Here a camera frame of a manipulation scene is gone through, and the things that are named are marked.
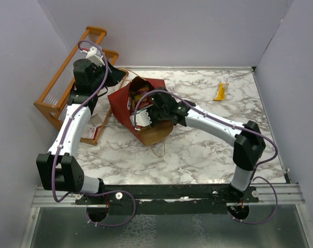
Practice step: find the yellow snack packet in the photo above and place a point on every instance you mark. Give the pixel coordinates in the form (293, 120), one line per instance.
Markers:
(220, 95)

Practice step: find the red paper bag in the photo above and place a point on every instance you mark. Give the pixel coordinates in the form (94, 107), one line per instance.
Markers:
(119, 101)

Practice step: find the red snack packet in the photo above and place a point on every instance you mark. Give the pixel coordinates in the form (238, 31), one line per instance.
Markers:
(136, 93)

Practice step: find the orange wooden rack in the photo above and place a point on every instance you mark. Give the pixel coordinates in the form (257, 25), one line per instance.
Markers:
(52, 102)

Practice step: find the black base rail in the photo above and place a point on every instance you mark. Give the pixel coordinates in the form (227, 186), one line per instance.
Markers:
(167, 199)

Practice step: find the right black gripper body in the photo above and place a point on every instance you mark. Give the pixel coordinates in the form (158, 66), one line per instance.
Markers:
(156, 114)

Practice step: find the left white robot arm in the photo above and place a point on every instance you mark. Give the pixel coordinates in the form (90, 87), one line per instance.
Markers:
(58, 168)

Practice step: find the red white small box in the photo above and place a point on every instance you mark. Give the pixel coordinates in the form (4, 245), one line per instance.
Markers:
(94, 124)

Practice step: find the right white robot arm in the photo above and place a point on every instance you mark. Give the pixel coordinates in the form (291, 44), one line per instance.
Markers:
(245, 138)

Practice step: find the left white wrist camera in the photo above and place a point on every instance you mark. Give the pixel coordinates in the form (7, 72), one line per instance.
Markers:
(94, 55)

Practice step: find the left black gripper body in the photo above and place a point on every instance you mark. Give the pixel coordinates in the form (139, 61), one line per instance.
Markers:
(99, 74)

